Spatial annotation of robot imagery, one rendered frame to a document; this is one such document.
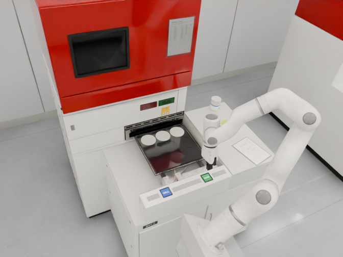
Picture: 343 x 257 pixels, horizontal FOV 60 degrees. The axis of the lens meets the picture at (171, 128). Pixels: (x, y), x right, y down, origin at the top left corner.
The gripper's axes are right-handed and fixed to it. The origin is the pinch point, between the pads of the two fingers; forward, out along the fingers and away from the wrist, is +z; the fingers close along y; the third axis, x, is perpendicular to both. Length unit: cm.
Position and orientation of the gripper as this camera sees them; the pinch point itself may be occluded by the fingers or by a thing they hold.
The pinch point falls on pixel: (209, 166)
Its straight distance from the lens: 168.4
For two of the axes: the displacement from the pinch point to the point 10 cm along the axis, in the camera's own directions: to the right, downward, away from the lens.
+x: 8.9, -2.6, 3.7
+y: 4.5, 4.6, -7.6
